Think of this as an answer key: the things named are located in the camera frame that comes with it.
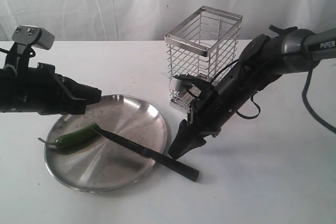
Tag round stainless steel plate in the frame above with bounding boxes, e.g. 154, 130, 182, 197
45, 94, 168, 193

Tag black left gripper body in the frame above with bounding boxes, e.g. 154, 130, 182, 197
1, 65, 76, 115

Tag green cucumber with stem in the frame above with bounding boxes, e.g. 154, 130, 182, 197
37, 123, 100, 151

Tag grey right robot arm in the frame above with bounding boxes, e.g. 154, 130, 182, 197
168, 25, 335, 159

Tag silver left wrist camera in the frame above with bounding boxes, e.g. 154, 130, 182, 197
12, 25, 55, 50

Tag black kitchen knife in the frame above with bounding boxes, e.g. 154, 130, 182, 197
93, 127, 199, 182

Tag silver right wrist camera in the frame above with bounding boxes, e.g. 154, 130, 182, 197
170, 74, 211, 99

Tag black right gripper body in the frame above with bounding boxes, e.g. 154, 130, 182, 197
183, 63, 263, 137

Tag steel wire utensil basket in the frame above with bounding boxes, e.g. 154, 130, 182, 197
165, 6, 243, 112

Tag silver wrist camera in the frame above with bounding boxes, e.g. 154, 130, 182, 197
170, 74, 211, 99
12, 25, 55, 50

